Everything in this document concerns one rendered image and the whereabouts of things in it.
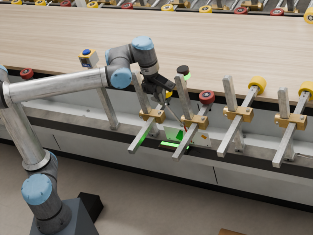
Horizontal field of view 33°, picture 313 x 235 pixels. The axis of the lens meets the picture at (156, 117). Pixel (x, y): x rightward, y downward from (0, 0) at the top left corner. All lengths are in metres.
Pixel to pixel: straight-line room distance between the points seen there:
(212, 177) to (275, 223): 0.46
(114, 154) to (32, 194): 1.13
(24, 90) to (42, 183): 0.55
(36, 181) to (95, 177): 1.20
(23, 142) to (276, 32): 1.52
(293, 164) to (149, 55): 0.86
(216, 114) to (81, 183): 1.33
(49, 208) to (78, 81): 0.72
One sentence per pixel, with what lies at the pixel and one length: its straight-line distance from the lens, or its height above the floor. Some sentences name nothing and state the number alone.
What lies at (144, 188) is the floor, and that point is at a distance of 3.57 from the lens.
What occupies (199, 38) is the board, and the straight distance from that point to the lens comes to 3.15.
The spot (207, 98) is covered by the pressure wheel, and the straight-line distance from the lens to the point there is 2.67.
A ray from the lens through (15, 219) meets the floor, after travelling 3.81.
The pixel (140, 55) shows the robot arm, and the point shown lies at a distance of 2.32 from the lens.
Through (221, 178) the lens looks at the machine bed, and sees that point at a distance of 3.25.
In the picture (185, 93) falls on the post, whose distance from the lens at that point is 2.52.
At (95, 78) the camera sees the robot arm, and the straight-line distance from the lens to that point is 2.22.
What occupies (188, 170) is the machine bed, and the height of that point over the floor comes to 0.18.
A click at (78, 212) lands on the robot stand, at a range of 2.78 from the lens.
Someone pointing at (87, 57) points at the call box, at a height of 1.22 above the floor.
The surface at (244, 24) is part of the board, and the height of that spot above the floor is 0.90.
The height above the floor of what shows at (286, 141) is 0.96.
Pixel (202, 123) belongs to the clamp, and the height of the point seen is 0.87.
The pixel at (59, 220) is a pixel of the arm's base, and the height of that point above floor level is 0.65.
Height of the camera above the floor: 2.57
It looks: 39 degrees down
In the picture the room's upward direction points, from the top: 18 degrees counter-clockwise
